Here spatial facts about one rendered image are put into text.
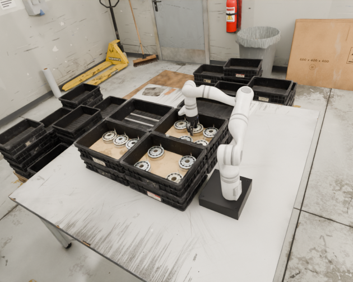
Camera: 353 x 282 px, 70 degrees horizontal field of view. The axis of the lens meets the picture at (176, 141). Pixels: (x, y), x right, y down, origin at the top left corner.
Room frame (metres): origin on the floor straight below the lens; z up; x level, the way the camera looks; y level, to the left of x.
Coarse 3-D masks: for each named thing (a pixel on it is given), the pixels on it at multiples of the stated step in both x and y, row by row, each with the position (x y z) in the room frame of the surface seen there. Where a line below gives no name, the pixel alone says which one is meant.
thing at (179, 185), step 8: (160, 136) 1.22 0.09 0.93; (192, 144) 1.09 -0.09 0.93; (128, 152) 1.12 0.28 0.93; (120, 160) 1.06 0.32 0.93; (200, 160) 0.97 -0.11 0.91; (128, 168) 1.01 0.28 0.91; (136, 168) 0.97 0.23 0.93; (192, 168) 0.91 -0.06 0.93; (152, 176) 0.90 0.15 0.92; (160, 176) 0.89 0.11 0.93; (184, 176) 0.87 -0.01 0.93; (168, 184) 0.85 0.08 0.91; (176, 184) 0.82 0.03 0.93
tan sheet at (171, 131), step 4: (172, 128) 1.42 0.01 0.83; (204, 128) 1.36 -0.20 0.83; (168, 132) 1.38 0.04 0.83; (172, 132) 1.37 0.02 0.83; (176, 132) 1.36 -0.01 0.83; (184, 132) 1.35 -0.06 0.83; (176, 136) 1.32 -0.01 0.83; (180, 136) 1.31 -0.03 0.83; (200, 136) 1.28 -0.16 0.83; (196, 140) 1.24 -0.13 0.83; (208, 140) 1.22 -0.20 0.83
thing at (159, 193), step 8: (200, 176) 0.96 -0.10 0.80; (136, 184) 1.02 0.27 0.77; (144, 184) 0.96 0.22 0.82; (200, 184) 0.97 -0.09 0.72; (144, 192) 0.98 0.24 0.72; (152, 192) 0.94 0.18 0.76; (160, 192) 0.89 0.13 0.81; (192, 192) 0.89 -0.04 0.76; (168, 200) 0.88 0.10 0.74; (176, 200) 0.83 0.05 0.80; (184, 200) 0.84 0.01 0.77; (176, 208) 0.84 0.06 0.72; (184, 208) 0.83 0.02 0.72
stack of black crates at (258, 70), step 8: (232, 64) 2.96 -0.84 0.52; (240, 64) 2.91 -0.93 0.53; (248, 64) 2.86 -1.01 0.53; (256, 64) 2.82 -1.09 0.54; (224, 72) 2.73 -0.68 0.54; (232, 72) 2.69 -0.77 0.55; (240, 72) 2.64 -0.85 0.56; (248, 72) 2.60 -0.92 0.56; (256, 72) 2.55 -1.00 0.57; (224, 80) 2.75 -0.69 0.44; (232, 80) 2.69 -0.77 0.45; (240, 80) 2.62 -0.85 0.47; (248, 80) 2.57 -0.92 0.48
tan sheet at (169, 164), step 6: (144, 156) 1.18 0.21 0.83; (168, 156) 1.14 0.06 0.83; (174, 156) 1.13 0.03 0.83; (180, 156) 1.12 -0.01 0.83; (150, 162) 1.11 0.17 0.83; (156, 162) 1.10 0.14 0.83; (162, 162) 1.09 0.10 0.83; (168, 162) 1.09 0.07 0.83; (174, 162) 1.08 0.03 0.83; (156, 168) 1.05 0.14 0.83; (162, 168) 1.04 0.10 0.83; (168, 168) 1.04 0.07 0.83; (174, 168) 1.03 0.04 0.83; (156, 174) 1.01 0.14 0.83; (162, 174) 1.00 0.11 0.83; (168, 174) 0.99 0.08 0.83
